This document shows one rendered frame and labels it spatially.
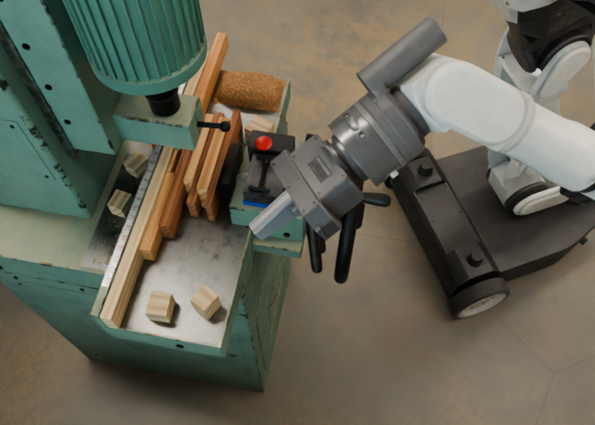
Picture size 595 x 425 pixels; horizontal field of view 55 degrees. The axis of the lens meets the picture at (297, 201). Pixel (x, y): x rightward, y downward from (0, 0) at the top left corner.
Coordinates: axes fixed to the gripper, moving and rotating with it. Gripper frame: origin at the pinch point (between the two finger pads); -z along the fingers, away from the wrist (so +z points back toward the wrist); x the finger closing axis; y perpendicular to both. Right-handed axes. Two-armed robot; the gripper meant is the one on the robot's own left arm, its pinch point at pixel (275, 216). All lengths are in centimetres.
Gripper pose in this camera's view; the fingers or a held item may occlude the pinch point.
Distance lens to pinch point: 65.5
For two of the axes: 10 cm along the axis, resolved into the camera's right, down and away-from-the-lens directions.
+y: -4.6, -4.2, -7.8
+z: 7.8, -6.1, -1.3
